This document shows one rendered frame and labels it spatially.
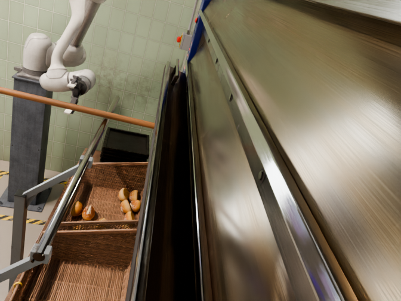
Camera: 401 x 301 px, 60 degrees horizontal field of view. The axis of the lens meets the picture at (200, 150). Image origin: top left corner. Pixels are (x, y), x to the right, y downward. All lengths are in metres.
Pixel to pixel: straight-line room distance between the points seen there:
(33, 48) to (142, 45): 0.81
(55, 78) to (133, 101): 1.03
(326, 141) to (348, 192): 0.07
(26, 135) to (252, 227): 2.28
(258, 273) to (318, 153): 0.21
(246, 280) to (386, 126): 0.29
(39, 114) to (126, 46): 0.83
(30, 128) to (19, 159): 0.27
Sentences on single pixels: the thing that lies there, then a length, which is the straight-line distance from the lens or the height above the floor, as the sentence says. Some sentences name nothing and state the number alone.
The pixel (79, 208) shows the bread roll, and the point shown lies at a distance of 1.98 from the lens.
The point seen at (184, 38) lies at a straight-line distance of 2.46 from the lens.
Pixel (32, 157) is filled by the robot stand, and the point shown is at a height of 0.43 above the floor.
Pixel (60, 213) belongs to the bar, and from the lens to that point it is 1.11.
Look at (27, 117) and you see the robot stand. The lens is 2.63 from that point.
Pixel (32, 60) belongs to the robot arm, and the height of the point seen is 1.13.
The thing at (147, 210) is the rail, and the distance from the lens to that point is 0.72.
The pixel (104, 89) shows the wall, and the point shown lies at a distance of 2.97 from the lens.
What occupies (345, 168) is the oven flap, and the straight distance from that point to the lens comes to 0.33.
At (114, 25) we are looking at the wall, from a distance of 2.84.
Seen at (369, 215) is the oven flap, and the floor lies 1.76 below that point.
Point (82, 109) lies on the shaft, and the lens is 1.71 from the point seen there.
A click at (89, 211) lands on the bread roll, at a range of 1.97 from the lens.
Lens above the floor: 1.88
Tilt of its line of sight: 25 degrees down
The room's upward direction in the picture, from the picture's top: 18 degrees clockwise
